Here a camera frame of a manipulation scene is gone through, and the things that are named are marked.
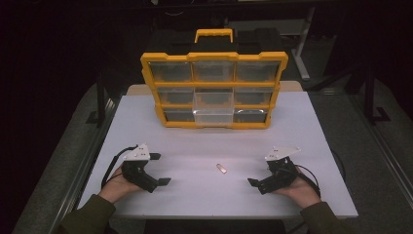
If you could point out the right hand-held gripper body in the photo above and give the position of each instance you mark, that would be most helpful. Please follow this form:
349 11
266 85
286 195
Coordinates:
279 178

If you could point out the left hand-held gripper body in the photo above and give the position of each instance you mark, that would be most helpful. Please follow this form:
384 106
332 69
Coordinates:
140 177

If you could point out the small silver flash drive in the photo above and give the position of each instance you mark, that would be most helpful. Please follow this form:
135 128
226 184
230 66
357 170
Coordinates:
221 168

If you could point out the clear plastic drawer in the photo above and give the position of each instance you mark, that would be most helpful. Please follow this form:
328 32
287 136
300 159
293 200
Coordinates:
213 112

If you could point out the yellow black drawer organizer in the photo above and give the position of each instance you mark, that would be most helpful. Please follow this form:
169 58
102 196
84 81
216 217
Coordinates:
172 84

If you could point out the person's left hand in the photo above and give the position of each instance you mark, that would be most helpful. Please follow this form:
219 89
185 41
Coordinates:
115 188

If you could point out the person's right hand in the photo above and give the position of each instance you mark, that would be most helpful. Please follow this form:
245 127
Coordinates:
303 193

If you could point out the black metal stand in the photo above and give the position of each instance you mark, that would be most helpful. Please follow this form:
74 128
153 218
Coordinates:
100 97
370 97

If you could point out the white metal desk leg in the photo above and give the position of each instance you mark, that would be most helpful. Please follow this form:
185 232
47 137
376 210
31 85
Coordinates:
303 45

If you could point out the aluminium rail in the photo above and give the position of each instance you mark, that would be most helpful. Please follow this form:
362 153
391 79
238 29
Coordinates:
87 156
383 149

